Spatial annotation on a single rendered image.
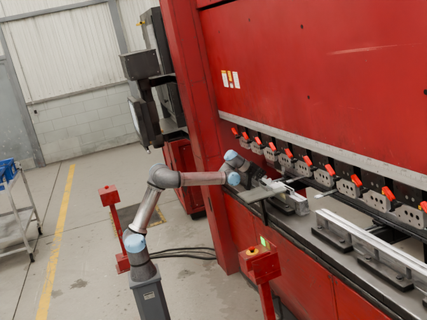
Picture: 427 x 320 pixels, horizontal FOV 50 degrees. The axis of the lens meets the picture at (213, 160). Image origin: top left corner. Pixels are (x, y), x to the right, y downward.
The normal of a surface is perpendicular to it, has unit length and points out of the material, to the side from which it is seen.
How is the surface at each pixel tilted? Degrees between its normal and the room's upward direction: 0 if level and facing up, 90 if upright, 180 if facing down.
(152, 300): 90
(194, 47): 90
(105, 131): 90
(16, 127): 90
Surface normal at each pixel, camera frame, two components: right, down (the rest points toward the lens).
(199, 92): 0.33, 0.21
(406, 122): -0.92, 0.28
